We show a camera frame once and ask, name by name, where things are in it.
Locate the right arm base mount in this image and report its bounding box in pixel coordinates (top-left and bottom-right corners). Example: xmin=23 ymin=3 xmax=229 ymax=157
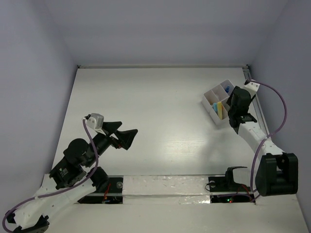
xmin=205 ymin=166 xmax=255 ymax=203

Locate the purple cable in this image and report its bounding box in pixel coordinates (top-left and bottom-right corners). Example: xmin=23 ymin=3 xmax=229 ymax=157
xmin=249 ymin=79 xmax=288 ymax=203
xmin=1 ymin=116 xmax=99 ymax=233

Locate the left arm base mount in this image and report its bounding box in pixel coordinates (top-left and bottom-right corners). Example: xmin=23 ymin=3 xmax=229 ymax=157
xmin=78 ymin=176 xmax=123 ymax=204

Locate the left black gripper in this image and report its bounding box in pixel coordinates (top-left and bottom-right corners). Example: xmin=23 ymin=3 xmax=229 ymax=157
xmin=86 ymin=121 xmax=138 ymax=166

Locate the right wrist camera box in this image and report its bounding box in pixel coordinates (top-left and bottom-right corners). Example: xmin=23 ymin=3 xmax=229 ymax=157
xmin=243 ymin=80 xmax=260 ymax=98

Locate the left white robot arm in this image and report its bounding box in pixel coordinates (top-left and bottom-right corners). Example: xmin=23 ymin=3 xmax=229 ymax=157
xmin=2 ymin=114 xmax=138 ymax=233

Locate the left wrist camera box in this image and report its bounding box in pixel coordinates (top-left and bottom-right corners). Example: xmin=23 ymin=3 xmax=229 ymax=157
xmin=83 ymin=113 xmax=104 ymax=134

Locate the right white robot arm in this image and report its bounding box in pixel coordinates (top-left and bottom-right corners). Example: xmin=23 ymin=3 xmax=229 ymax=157
xmin=227 ymin=80 xmax=298 ymax=197

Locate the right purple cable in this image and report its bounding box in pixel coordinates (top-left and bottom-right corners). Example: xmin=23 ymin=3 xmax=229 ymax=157
xmin=249 ymin=79 xmax=288 ymax=203

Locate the yellow highlighter pen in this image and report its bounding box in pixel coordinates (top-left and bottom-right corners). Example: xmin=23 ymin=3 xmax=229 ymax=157
xmin=217 ymin=101 xmax=223 ymax=120

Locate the small blue-capped bottle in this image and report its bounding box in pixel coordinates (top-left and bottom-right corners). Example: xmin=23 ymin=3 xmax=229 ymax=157
xmin=225 ymin=85 xmax=230 ymax=93

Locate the white four-compartment organizer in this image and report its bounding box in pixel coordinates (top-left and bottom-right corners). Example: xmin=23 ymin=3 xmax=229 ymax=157
xmin=201 ymin=80 xmax=235 ymax=125

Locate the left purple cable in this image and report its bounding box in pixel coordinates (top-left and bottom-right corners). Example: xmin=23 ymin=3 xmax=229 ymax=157
xmin=1 ymin=116 xmax=99 ymax=233

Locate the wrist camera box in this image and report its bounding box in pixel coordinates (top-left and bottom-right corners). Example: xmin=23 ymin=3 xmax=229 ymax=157
xmin=243 ymin=80 xmax=260 ymax=98
xmin=83 ymin=113 xmax=104 ymax=134

